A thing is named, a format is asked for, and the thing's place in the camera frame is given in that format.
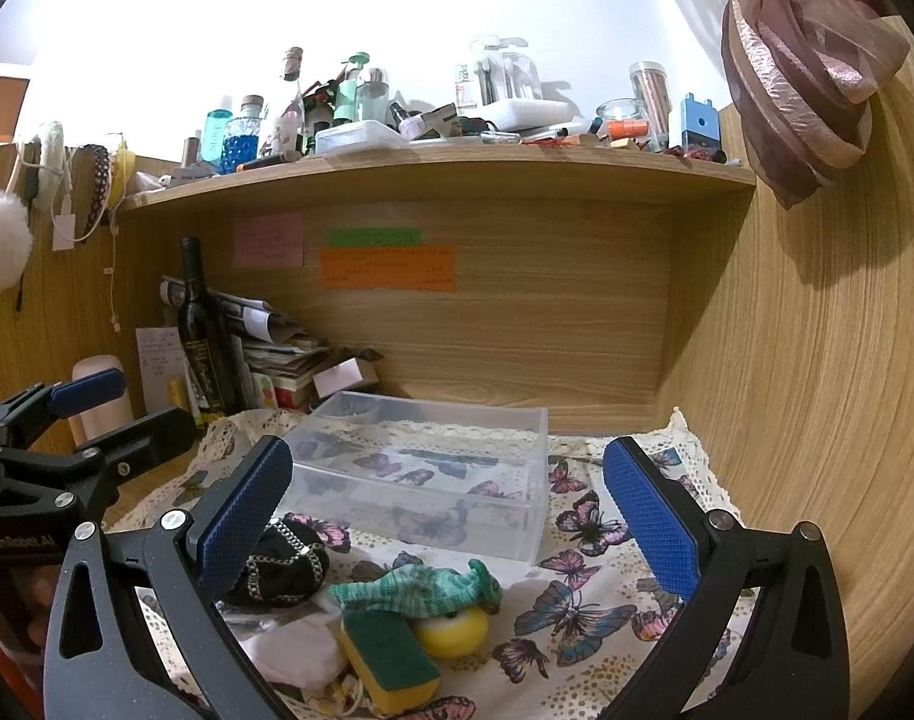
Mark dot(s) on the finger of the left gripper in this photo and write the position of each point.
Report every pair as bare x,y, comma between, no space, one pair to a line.
85,392
142,445

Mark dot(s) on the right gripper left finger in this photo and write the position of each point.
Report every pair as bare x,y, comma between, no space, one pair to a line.
100,660

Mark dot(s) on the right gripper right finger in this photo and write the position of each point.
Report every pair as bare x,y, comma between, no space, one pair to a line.
792,661

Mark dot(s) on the white cloth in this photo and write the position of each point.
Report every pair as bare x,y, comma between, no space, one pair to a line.
296,646

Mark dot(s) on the teal green sock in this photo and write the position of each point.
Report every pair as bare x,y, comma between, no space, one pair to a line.
417,591

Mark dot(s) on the yellow green sponge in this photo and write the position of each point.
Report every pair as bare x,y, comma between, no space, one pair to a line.
396,673

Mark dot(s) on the beige cylinder container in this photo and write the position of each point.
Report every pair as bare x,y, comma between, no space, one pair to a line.
104,418

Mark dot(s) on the white handwritten paper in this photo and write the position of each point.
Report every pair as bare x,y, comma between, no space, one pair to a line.
161,360

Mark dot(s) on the dark wine bottle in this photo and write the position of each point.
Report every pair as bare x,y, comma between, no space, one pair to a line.
205,338

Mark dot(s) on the white fluffy pompom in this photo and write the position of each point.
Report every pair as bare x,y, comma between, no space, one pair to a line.
16,240

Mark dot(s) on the butterfly print tablecloth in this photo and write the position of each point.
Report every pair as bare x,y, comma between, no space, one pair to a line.
571,629

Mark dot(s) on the stack of magazines and books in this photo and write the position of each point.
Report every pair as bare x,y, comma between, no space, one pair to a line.
275,357

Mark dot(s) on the small white pink box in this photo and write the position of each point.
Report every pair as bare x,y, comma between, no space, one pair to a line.
347,376

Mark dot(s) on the pink paper note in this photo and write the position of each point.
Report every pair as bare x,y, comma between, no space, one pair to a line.
268,241

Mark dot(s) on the clear plastic storage box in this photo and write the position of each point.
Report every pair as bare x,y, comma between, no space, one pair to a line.
445,476

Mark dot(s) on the green paper note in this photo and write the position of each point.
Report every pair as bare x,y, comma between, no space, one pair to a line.
362,237

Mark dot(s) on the blue glass bottle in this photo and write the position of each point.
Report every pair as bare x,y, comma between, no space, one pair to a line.
242,135

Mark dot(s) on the orange paper note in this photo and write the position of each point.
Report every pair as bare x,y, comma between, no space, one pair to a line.
419,268

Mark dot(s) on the clear lidded plastic container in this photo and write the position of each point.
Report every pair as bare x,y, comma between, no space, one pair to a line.
357,136

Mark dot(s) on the wooden shelf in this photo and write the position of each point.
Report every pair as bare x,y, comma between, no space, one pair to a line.
459,172

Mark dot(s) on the blue pencil sharpener box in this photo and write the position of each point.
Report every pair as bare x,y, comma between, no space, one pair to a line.
699,124

